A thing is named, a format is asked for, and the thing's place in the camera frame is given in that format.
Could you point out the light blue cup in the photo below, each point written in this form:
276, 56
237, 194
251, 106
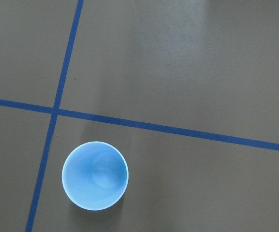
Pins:
95, 176

